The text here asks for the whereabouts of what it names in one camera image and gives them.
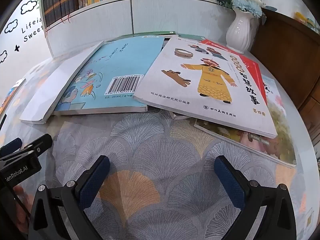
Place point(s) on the teal green cover book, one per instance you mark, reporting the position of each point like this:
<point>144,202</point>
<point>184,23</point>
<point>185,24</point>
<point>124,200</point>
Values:
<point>192,37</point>

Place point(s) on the white ribbed ceramic vase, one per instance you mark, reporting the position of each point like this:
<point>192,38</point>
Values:
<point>238,36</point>

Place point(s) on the white back cover book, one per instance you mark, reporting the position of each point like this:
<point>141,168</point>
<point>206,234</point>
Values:
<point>44,101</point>

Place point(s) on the light blue cover book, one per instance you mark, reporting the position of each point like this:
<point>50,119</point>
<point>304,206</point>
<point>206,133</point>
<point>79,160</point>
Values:
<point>107,82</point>

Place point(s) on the person's left hand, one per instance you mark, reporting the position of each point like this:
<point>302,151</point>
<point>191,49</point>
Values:
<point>21,218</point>

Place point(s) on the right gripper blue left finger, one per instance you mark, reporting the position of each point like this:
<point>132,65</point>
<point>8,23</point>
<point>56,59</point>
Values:
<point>46,221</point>

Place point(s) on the dark brown wooden cabinet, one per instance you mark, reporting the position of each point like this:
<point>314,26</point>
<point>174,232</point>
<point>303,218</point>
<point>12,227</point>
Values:
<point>290,51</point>

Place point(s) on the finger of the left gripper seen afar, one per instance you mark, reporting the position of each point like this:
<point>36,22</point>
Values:
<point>40,145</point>

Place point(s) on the orange comic cover book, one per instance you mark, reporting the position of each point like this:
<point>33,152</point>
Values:
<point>11,93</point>

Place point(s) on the white bookshelf unit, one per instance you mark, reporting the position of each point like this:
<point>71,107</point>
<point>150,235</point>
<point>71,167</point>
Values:
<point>109,19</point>

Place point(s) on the rabbit hill pastel book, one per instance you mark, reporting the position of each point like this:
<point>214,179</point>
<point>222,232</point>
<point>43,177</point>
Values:
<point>278,147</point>

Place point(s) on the row of black spine books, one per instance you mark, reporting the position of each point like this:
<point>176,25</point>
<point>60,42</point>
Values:
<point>58,3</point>

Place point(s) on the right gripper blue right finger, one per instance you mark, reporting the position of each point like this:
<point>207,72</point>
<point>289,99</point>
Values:
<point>249,196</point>

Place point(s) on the dark green cover book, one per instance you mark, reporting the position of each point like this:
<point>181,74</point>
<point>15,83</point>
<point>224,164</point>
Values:
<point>152,33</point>

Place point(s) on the white emperor cover book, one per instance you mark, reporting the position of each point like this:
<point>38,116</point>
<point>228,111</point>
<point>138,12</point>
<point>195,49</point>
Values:
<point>207,83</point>

